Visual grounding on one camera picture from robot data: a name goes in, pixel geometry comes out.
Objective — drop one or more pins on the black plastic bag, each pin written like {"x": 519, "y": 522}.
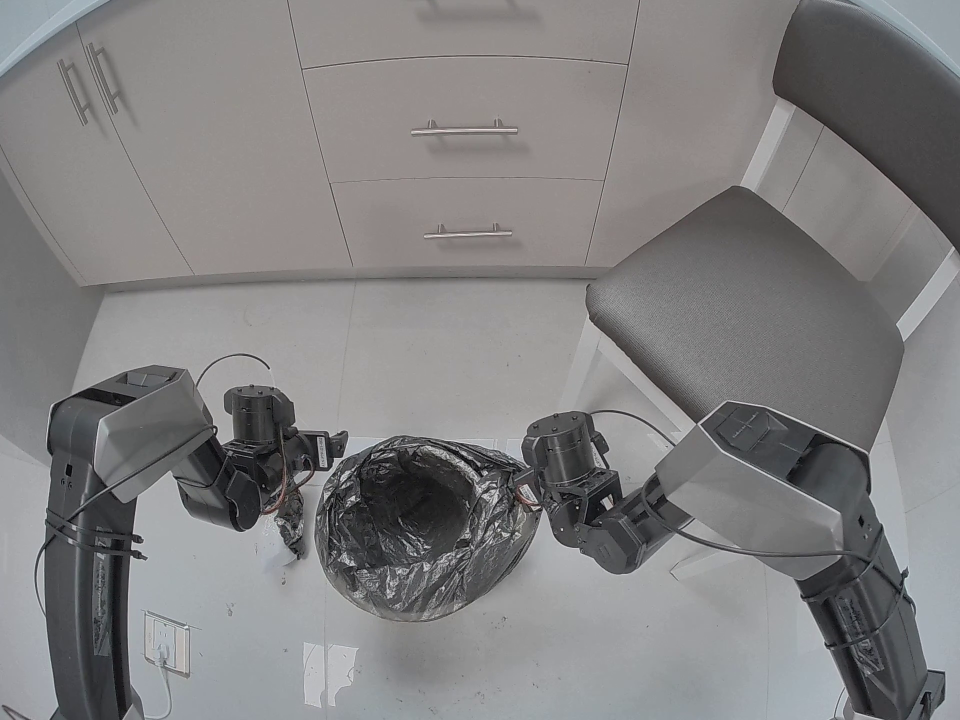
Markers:
{"x": 420, "y": 574}

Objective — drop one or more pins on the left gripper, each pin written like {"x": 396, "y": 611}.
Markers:
{"x": 315, "y": 451}

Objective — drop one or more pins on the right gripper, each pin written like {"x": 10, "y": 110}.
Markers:
{"x": 526, "y": 488}

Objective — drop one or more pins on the beige cabinet with drawers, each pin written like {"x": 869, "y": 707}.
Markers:
{"x": 225, "y": 177}

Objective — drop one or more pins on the grey chair with white legs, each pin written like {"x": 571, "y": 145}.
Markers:
{"x": 750, "y": 312}

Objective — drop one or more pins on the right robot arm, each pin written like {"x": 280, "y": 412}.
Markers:
{"x": 750, "y": 477}

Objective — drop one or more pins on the crumpled black plastic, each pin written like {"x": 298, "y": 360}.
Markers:
{"x": 291, "y": 526}

